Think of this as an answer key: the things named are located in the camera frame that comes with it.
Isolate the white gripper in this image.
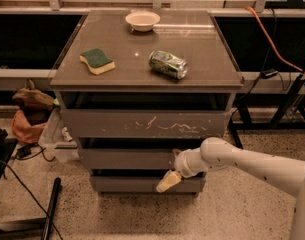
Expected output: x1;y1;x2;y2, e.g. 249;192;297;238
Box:
156;148;209;193

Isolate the grey drawer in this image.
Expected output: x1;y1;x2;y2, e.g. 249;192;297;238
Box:
78;149;175;170
61;109;231;139
90;176;205;193

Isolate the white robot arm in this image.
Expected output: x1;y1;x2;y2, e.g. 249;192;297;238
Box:
156;137;305;240

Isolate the grey bottom drawer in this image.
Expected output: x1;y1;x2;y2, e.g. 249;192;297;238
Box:
90;176;205;193

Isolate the grey drawer cabinet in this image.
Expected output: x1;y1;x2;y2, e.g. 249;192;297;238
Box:
51;10;243;180

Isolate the grey top drawer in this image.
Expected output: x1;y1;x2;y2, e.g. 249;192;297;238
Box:
61;109;231;139

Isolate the green soda can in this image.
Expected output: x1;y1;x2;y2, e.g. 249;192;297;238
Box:
149;50;188;80

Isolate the black power adapter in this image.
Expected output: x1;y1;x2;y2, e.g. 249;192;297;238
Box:
260;69;278;79

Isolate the green yellow sponge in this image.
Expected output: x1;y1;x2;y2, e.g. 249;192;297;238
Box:
80;48;115;75

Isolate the white paper bowl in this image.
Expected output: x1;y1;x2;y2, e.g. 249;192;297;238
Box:
125;11;160;32

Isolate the brown cloth bag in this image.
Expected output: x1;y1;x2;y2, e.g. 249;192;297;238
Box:
12;79;54;111

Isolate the black floor charger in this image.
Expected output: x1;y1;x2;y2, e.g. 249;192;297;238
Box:
15;145;31;159

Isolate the orange cloth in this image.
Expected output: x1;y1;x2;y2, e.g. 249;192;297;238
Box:
11;110;46;144

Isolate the black stand leg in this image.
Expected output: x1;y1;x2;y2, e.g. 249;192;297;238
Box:
0;178;62;240

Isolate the black table frame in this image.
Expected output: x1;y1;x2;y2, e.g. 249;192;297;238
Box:
228;71;305;148

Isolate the black floor cable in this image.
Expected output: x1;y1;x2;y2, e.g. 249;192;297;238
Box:
0;157;64;240

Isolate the orange cable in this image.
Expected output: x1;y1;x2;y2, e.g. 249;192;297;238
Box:
244;5;305;74

